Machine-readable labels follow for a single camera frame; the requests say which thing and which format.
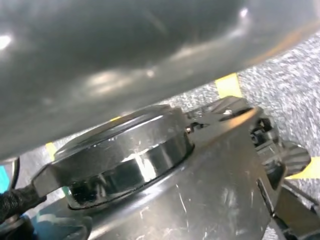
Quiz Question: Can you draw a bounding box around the yellow floor tape square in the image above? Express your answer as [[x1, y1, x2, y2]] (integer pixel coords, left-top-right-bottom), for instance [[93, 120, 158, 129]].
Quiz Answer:
[[45, 72, 320, 180]]

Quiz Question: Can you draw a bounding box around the black braided cable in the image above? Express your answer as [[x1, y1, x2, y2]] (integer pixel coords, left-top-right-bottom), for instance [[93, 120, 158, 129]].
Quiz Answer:
[[0, 183, 48, 223]]

